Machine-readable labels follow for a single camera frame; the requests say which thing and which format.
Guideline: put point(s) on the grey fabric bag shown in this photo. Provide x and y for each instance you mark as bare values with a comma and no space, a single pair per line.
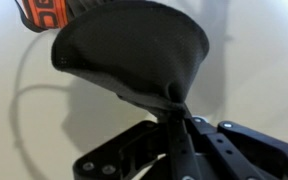
134,50

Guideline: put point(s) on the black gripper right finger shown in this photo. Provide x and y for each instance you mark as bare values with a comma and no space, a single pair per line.
247,150

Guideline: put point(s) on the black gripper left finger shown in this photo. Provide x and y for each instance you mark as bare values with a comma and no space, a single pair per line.
130,150

